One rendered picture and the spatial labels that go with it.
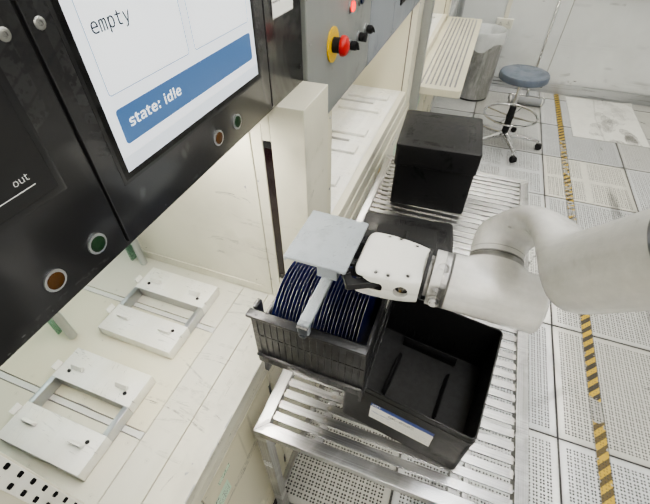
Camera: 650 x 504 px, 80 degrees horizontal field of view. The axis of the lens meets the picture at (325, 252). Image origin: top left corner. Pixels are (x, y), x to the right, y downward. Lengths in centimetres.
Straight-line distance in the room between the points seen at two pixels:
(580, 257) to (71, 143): 47
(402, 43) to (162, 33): 175
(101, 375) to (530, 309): 85
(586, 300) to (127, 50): 49
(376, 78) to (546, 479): 194
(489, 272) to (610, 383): 176
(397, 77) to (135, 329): 170
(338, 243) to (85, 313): 77
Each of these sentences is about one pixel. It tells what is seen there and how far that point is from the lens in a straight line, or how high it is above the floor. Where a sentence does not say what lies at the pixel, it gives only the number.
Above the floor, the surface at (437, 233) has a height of 86.
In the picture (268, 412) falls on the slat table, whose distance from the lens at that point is 102.
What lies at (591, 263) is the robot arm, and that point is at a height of 143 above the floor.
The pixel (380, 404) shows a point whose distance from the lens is 88.
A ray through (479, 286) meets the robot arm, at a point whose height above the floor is 128.
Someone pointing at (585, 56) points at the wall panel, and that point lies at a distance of 495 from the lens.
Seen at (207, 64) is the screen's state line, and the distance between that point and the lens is 53.
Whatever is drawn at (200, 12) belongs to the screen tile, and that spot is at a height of 157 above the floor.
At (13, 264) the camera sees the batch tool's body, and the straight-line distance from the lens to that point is 39.
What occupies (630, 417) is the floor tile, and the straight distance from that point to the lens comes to 225.
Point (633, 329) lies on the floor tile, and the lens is 258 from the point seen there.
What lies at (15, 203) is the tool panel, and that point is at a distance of 38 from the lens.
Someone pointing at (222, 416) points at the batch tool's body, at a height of 87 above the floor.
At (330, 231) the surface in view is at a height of 127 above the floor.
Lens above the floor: 169
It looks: 44 degrees down
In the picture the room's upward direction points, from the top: straight up
